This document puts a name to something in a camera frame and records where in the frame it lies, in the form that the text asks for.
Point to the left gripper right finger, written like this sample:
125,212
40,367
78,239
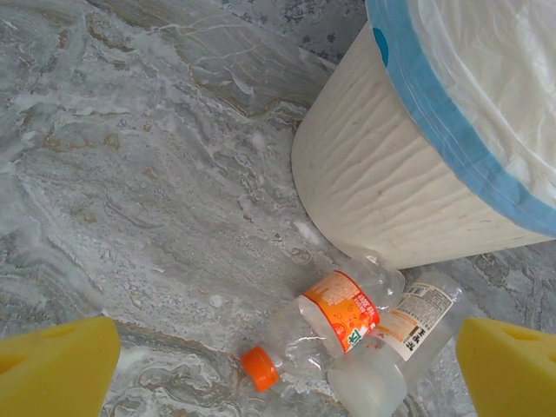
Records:
512,373

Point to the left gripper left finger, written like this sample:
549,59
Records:
52,373

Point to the cream plastic bin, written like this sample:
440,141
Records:
369,174

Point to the white lined trash bin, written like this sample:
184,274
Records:
499,87

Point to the clear bottle white label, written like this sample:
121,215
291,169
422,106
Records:
417,317

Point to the clear bottle orange label cap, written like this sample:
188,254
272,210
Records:
343,313

